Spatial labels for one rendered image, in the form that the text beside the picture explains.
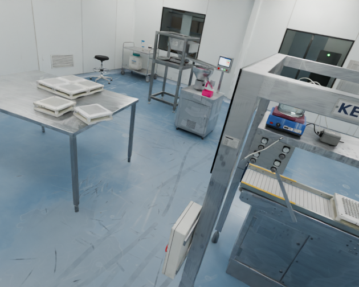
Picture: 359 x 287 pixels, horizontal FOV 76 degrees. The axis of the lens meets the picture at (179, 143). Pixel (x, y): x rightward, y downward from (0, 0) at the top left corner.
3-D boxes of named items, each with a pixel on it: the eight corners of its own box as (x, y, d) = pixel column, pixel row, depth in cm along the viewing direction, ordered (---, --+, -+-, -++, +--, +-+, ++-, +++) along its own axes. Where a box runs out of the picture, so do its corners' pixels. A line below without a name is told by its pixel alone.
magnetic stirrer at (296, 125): (264, 127, 132) (269, 112, 128) (268, 117, 149) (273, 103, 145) (301, 139, 125) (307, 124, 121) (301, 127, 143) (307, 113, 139)
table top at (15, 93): (-65, 89, 212) (-66, 86, 210) (36, 72, 306) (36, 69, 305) (73, 136, 182) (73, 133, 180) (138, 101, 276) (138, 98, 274)
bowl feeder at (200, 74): (185, 87, 403) (189, 65, 386) (194, 85, 432) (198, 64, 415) (211, 95, 387) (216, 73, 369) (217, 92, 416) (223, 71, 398)
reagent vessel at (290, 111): (274, 112, 130) (288, 78, 121) (277, 106, 142) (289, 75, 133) (303, 121, 125) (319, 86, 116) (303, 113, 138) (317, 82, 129)
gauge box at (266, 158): (245, 161, 141) (256, 132, 131) (248, 154, 150) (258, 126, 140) (282, 175, 134) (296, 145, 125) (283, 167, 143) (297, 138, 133)
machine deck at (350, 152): (255, 133, 132) (257, 127, 130) (264, 115, 163) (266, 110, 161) (381, 176, 112) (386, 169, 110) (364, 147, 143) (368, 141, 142)
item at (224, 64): (209, 91, 408) (219, 54, 378) (212, 90, 416) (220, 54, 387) (222, 95, 400) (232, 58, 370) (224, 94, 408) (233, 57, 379)
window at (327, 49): (268, 78, 582) (286, 28, 527) (268, 78, 583) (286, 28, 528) (328, 94, 535) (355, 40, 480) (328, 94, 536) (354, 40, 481)
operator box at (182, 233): (160, 273, 92) (171, 228, 79) (179, 242, 106) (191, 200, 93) (174, 281, 90) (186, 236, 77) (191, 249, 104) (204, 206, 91)
